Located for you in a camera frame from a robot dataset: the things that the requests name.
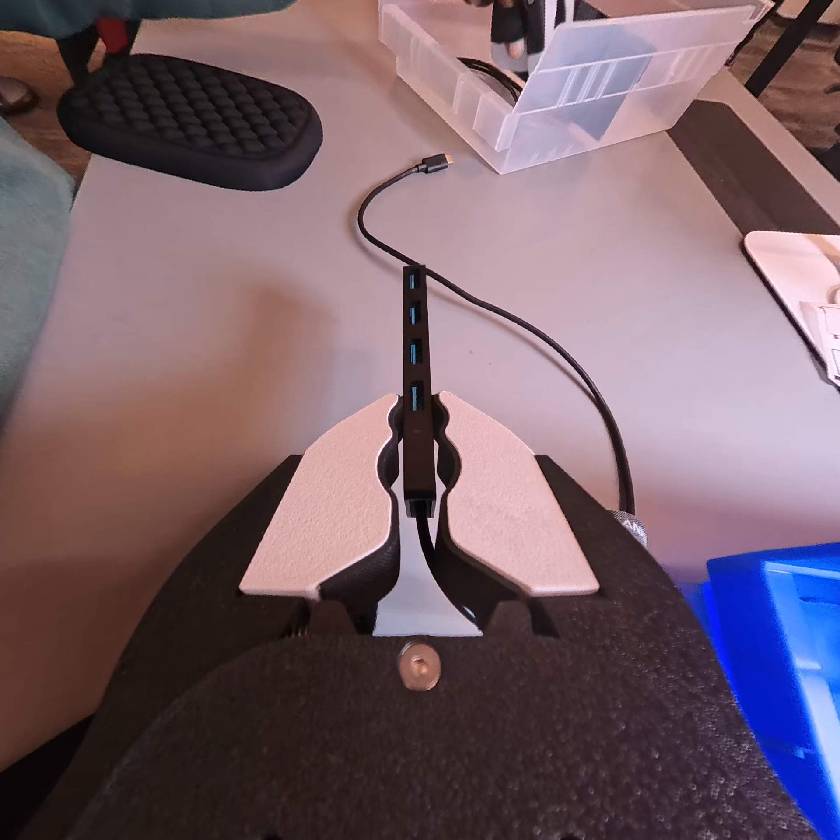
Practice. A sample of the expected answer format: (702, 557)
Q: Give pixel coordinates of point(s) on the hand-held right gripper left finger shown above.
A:
(328, 518)

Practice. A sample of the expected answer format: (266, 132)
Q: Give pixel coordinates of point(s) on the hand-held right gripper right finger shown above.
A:
(512, 518)

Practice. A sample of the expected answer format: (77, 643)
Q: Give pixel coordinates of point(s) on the slim black usb hub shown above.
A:
(415, 367)

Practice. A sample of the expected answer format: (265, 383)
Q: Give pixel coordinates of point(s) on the blue plastic bin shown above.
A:
(774, 623)

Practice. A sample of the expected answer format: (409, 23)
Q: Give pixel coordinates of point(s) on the clear plastic bin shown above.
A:
(590, 85)

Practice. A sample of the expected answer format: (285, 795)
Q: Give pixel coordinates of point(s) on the person's left forearm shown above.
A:
(131, 6)

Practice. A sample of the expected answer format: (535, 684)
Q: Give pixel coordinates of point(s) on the small line drawing paper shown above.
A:
(827, 341)

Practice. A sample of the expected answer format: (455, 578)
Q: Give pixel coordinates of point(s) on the white document stand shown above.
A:
(781, 269)

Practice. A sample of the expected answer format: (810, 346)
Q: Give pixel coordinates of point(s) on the person's teal sweatshirt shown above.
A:
(26, 262)

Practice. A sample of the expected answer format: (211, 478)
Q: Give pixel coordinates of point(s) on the black chair armrest pad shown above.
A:
(190, 118)

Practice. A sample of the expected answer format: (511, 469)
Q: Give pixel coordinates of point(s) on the wooden standing desk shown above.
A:
(787, 46)

